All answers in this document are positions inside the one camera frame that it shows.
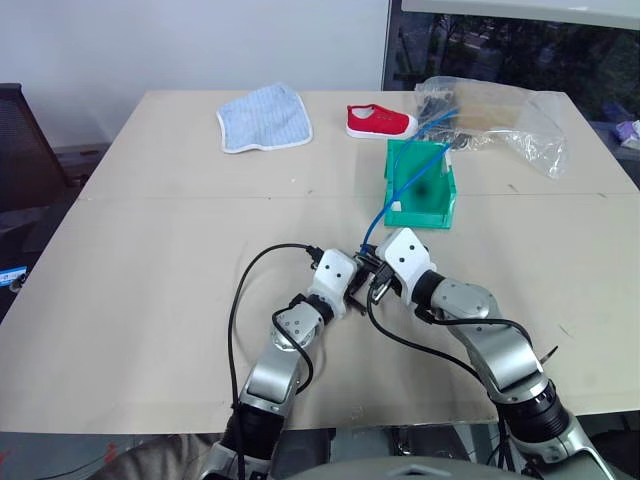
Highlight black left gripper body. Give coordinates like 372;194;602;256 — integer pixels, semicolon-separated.
344;259;374;310

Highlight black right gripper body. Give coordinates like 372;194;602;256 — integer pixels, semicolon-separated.
368;260;402;304

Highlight blue cable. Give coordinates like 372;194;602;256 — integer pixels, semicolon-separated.
358;106;461;255

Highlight green plastic bin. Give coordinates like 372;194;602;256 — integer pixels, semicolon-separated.
382;138;457;231

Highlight red canvas shoe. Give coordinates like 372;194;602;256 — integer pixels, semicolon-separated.
345;103;420;141

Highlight black parts in bag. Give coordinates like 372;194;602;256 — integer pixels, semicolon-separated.
416;89;457;125

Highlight blue striped cloth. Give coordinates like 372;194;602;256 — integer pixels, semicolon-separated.
215;82;314;155

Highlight brown cardboard box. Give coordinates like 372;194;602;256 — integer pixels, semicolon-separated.
452;82;527;133

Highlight clear plastic bag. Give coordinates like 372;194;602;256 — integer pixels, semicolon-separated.
413;75;571;180

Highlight grey furry shape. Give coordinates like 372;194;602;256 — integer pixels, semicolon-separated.
105;432;227;480

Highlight dark glass window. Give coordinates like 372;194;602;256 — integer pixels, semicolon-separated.
382;0;640;124

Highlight purple packet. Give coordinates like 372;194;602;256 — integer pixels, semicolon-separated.
615;119;640;149

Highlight blue label box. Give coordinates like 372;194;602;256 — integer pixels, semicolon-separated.
0;267;29;290

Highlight black office chair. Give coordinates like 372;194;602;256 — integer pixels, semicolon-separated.
0;82;111;269

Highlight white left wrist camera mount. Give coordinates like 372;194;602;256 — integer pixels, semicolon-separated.
306;248;359;320

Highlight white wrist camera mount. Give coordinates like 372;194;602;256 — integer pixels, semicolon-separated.
378;227;439;304
306;248;359;320

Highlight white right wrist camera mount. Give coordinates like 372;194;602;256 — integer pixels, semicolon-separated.
378;227;439;304

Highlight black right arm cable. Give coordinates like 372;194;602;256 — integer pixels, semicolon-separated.
366;272;506;401

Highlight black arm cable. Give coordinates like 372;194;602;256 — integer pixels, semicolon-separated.
366;272;506;401
227;242;322;480

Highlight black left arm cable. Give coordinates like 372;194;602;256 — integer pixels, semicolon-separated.
227;242;322;480

